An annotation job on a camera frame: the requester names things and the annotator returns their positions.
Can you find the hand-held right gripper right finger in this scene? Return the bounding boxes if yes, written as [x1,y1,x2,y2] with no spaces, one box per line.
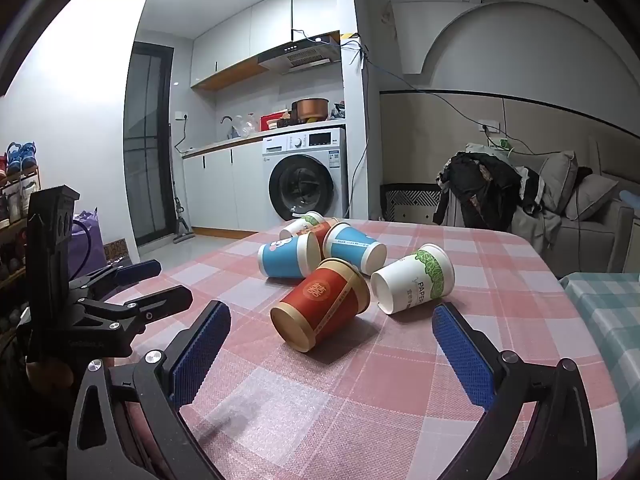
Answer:
[431,303,599,480]

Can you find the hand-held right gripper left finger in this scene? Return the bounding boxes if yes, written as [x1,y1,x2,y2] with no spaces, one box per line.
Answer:
[67,300,232,480]

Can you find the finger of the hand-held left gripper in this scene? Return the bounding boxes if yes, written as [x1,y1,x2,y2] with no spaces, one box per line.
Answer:
[70,258,162,294]
[75,285,194,334]

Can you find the large red paper cup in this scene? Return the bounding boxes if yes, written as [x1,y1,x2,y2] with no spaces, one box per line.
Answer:
[270,258,371,354]

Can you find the white green paper cup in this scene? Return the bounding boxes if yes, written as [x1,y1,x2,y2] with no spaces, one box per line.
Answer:
[370,243,455,315]

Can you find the blue paper cup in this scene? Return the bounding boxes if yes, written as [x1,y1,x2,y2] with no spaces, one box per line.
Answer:
[322,221,388,276]
[257,232,322,280]

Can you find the small red paper cup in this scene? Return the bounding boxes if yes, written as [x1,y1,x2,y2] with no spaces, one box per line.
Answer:
[306,217,342,247]

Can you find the person's left hand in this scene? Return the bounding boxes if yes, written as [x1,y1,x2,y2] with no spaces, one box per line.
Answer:
[25,357,76,397]

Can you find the cardboard box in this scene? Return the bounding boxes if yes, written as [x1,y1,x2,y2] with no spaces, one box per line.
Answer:
[102,239,135,265]

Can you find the wooden shoe rack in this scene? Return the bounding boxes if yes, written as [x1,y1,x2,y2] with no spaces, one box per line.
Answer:
[0,165,42,291]

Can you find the purple bag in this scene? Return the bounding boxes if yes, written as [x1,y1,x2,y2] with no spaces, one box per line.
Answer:
[71,209,107,278]

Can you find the grey floor mop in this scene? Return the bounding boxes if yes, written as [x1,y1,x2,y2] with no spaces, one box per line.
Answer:
[170,119,195,245]

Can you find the blue shoes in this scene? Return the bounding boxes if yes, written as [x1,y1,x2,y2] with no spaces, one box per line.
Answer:
[4,142,39,172]

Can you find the pink plaid tablecloth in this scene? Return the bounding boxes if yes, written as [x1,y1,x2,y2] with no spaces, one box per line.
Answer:
[102,217,628,480]

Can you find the white base cabinets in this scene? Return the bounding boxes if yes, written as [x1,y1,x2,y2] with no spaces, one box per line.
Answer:
[181,144,267,235]

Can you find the dark glass door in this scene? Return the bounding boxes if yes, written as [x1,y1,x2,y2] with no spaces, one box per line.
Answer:
[122,41,175,248]

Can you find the teal plaid cloth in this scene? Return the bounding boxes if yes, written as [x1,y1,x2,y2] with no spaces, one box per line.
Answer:
[559,272,640,413]

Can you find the black patterned basket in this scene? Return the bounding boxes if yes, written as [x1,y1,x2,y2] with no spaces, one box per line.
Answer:
[379,183,445,224]

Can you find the dark clothes pile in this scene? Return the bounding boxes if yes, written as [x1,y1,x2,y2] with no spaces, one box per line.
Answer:
[432,151,543,232]

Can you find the clear plastic bottle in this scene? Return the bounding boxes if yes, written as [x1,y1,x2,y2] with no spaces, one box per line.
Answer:
[234,113,259,138]

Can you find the white washing machine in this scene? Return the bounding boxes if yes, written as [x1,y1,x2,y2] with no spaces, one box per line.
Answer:
[261,127,349,225]

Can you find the grey sofa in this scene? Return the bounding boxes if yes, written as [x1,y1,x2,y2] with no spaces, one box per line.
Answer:
[507,149,640,275]

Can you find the grey pillow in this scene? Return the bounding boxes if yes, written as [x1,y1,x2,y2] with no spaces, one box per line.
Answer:
[564,173,620,222]
[538,151,579,215]

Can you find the copper cooking pot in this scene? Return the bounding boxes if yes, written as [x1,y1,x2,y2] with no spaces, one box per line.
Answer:
[291,98,330,124]

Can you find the steel range hood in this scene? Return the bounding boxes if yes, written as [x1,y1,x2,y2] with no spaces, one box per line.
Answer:
[257,34,342,75]

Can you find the white wall cabinets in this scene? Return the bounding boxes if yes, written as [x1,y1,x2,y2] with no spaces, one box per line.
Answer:
[189,0,337,92]

